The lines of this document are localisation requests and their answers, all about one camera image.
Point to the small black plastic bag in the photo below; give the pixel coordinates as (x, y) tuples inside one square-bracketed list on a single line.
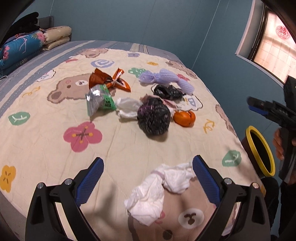
[(167, 92)]

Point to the white tissue wad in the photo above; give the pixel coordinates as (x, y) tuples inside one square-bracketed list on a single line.
[(127, 108)]

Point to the white paper towel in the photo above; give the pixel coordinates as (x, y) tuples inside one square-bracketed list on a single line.
[(146, 201)]

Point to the grey padded headboard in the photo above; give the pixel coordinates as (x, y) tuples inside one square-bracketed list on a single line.
[(46, 22)]

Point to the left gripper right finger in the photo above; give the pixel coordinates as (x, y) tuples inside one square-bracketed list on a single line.
[(251, 223)]

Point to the window with dark frame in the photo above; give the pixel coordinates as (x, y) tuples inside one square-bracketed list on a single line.
[(267, 44)]

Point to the beige folded blanket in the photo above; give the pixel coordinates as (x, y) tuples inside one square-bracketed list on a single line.
[(56, 36)]

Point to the large black plastic bag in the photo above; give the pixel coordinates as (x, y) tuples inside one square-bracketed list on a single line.
[(153, 117)]

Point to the blue floral folded duvet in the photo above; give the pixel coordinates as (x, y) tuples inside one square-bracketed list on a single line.
[(21, 47)]

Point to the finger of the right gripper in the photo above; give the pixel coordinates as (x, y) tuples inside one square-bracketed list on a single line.
[(258, 110), (256, 103)]

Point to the yellow rimmed trash bin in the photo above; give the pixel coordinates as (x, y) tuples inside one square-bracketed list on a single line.
[(259, 152)]

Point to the black clothing pile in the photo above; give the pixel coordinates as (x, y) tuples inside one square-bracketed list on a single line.
[(26, 24)]

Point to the person's right hand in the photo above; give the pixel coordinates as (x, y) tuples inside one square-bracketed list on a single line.
[(277, 142)]

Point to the purple foam fruit net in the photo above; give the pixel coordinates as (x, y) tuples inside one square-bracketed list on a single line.
[(166, 77)]

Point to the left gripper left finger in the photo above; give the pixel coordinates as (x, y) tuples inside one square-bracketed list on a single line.
[(43, 220)]

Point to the orange snack wrapper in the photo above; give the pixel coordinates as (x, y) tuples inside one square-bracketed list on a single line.
[(115, 81)]

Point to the cream bear print quilt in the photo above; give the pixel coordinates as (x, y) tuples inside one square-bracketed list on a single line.
[(47, 136)]

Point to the green silver snack bag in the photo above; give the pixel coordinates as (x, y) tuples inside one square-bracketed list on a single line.
[(98, 98)]

